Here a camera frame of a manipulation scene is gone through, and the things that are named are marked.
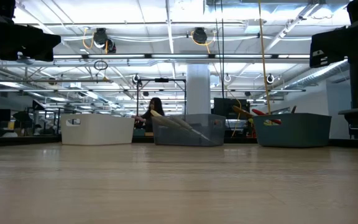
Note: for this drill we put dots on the person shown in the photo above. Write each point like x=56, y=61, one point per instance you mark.
x=155, y=107

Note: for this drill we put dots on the black monitor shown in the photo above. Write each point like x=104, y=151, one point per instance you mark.
x=225, y=105

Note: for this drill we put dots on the black rig post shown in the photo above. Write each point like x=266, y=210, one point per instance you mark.
x=357, y=84

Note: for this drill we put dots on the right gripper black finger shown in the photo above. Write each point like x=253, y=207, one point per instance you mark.
x=334, y=43

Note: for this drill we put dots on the long ceiling light strip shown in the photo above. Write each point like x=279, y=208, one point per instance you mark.
x=179, y=56

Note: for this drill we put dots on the white building column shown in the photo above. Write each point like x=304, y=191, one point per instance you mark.
x=198, y=90

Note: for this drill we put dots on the gold metal spoon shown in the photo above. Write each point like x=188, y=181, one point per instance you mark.
x=241, y=111

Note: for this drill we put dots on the white plastic bin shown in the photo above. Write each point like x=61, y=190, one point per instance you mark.
x=98, y=130

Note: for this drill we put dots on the grey translucent plastic bin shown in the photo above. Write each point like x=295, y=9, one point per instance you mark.
x=216, y=130

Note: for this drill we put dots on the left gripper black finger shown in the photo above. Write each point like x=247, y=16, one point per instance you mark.
x=40, y=43

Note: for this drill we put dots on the teal plastic bin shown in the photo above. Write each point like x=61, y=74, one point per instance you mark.
x=297, y=133

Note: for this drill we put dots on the black metal frame stand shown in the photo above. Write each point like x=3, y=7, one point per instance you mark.
x=162, y=80

